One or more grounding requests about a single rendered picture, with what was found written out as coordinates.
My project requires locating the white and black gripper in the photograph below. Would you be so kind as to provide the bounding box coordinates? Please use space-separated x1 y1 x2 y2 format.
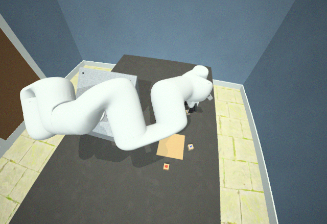
184 101 199 113

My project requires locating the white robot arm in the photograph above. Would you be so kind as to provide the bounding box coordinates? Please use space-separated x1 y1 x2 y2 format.
20 65 213 151

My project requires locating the tan flat mat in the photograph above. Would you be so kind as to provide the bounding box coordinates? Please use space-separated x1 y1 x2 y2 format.
156 134 185 160

